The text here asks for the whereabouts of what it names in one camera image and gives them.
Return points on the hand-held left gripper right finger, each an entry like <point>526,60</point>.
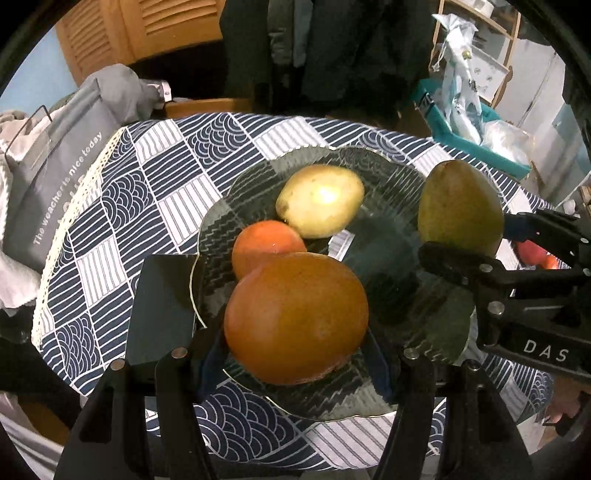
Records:
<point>381,369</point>

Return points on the wooden louvred wardrobe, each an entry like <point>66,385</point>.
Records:
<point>101,32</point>

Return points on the dark grey jacket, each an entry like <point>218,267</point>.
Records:
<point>286,32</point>

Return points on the teal plastic basket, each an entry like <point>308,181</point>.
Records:
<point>508,168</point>

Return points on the green mango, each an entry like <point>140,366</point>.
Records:
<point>457,203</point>

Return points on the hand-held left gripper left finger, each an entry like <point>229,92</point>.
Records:
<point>213,364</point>

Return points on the person's right hand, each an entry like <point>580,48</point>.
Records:
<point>565,401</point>

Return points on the large orange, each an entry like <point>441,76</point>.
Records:
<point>295,318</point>
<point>263,249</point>

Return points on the clear glass plate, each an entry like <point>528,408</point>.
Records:
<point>383,240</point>

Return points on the grey laundry bag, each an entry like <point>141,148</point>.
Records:
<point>60,161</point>

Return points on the black coat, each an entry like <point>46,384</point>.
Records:
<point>346,55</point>

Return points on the clear plastic bag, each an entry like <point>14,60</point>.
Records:
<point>505,138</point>

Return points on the small tangerine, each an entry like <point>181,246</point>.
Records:
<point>550,263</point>

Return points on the red apple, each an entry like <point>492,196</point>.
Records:
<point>531,251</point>

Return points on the wooden shelf rack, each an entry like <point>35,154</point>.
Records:
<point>509,55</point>

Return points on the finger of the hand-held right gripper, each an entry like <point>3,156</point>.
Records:
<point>461,265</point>
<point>515,226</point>

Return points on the blue white patterned tablecloth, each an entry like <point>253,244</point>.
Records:
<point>138,184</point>

